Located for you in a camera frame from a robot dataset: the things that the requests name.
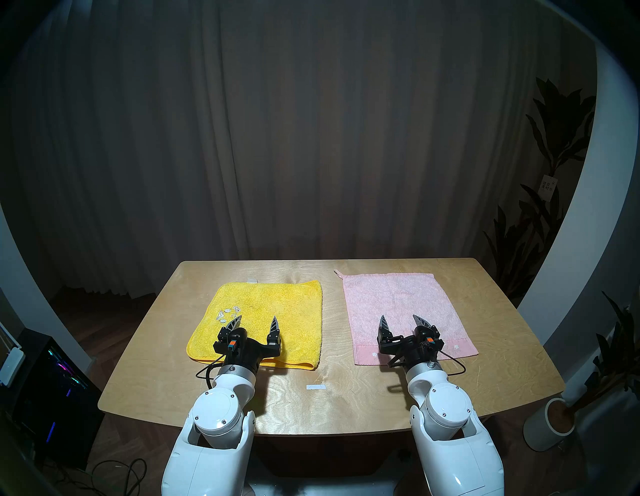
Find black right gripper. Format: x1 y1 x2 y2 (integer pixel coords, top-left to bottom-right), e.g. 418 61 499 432
377 314 445 371

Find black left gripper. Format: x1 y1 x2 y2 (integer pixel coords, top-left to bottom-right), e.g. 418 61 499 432
212 315 282 373

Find yellow terry towel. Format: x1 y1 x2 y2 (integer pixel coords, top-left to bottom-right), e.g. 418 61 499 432
186 280 324 371

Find pink terry towel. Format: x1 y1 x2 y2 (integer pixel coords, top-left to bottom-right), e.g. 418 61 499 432
334 269 479 367

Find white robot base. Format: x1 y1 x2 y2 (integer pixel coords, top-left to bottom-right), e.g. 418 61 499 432
245 475 401 496

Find white plant pot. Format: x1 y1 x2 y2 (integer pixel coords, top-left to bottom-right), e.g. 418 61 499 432
523 397 577 452

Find grey pleated curtain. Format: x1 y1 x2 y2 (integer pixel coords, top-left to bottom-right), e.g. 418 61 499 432
0 0 601 301

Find black computer tower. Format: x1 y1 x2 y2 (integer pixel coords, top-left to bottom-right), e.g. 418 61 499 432
10 327 103 471

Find tall dark leafy plant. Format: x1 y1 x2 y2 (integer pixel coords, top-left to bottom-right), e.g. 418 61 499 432
482 76 598 301

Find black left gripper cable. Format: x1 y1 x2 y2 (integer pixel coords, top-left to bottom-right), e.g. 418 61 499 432
196 352 226 391

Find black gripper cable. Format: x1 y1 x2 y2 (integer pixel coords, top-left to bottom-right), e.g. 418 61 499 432
196 352 226 391
387 350 467 377

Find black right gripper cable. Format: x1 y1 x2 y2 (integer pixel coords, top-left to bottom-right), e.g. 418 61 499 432
387 350 467 377

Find black floor cables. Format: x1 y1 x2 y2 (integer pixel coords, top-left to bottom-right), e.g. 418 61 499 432
45 457 148 496

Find white wall device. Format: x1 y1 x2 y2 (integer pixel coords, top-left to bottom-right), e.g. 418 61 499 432
0 320 26 388

